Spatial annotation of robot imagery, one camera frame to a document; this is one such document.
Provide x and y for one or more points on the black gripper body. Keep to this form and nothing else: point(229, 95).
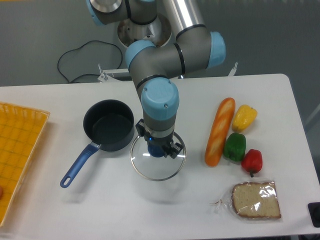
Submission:
point(158, 141)

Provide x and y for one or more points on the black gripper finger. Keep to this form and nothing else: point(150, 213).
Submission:
point(140, 127)
point(172, 150)

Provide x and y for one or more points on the glass lid blue knob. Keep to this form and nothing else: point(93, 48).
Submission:
point(156, 168)

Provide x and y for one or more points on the dark saucepan blue handle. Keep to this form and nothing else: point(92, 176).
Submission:
point(109, 124)

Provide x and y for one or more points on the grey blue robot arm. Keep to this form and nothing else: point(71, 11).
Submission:
point(152, 67)

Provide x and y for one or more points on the toy baguette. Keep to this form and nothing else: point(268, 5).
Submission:
point(219, 131)

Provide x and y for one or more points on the green toy bell pepper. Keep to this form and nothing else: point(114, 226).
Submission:
point(235, 147)

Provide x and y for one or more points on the yellow toy bell pepper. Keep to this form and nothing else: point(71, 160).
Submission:
point(243, 118)

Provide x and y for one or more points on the red toy bell pepper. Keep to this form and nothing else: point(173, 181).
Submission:
point(252, 162)

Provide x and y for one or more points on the wrapped bread slice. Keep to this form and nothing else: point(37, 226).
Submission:
point(251, 200)

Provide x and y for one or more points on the orange plastic basket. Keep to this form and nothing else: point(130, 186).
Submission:
point(20, 130)

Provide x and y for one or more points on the black object at edge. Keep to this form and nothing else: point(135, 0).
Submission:
point(314, 212)

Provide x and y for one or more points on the left table clamp bracket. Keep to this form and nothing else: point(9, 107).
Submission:
point(114, 75)

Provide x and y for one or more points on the table clamp bracket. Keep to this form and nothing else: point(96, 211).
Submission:
point(233, 70)
point(114, 75)

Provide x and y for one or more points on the right table clamp bracket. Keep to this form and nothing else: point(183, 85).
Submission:
point(233, 70)

